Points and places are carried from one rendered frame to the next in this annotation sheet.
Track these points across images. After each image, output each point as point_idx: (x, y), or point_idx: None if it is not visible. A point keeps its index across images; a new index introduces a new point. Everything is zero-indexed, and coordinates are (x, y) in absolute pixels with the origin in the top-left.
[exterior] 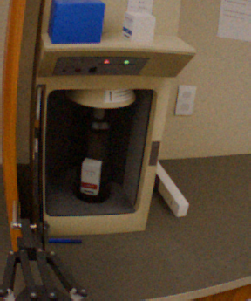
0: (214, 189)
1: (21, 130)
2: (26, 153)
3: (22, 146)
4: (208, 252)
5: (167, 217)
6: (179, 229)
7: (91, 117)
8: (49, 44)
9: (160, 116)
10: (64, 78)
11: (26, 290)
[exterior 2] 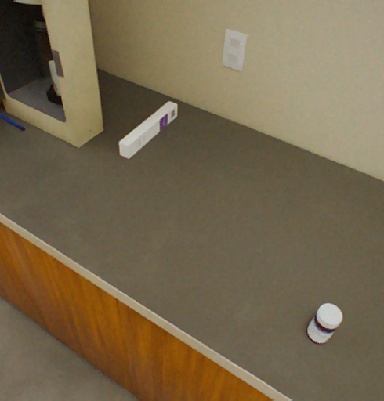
0: (200, 157)
1: (93, 34)
2: (100, 59)
3: (96, 50)
4: (81, 199)
5: (114, 150)
6: (101, 165)
7: (41, 16)
8: None
9: (50, 23)
10: None
11: None
